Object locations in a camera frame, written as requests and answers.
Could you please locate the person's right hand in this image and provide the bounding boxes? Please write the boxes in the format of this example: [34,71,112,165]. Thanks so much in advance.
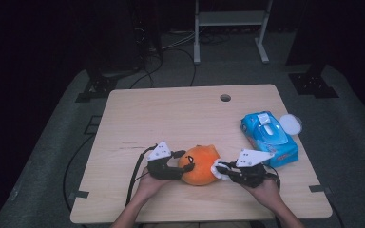
[243,176,281,207]

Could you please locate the long black floor cable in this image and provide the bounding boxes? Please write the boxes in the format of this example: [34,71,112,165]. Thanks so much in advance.
[62,134,97,213]

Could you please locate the orange plush toy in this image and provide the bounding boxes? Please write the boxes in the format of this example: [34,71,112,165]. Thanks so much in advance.
[177,144,221,187]

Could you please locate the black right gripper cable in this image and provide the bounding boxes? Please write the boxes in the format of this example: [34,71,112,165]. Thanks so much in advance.
[264,165,281,192]

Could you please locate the white wet wipe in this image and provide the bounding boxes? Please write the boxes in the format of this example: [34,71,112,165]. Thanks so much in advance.
[210,158,236,181]

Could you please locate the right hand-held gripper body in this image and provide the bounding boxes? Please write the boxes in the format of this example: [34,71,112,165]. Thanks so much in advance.
[231,148,276,189]

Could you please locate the white floor cables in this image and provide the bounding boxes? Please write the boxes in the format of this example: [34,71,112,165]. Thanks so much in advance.
[161,30,198,51]

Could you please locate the black tape strip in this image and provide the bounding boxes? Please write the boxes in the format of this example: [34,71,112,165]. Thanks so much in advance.
[308,184,333,195]
[67,189,90,200]

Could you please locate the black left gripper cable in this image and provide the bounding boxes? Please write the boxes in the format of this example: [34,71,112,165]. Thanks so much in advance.
[125,144,158,207]

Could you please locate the white metal stand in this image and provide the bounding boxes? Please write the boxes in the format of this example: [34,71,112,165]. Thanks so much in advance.
[193,0,274,66]

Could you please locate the person's left hand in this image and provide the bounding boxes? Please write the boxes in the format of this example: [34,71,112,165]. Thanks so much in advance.
[135,175,173,204]

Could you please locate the black stand base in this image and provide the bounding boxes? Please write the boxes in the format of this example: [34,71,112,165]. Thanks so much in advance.
[288,71,340,99]
[75,74,119,104]

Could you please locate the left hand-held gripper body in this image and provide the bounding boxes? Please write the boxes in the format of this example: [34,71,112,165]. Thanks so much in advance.
[146,141,185,181]

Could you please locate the blue wet wipes pack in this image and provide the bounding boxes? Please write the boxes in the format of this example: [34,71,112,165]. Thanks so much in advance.
[240,110,303,169]

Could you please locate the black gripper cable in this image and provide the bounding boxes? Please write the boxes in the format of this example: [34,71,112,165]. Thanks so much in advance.
[125,144,158,207]
[264,165,281,192]

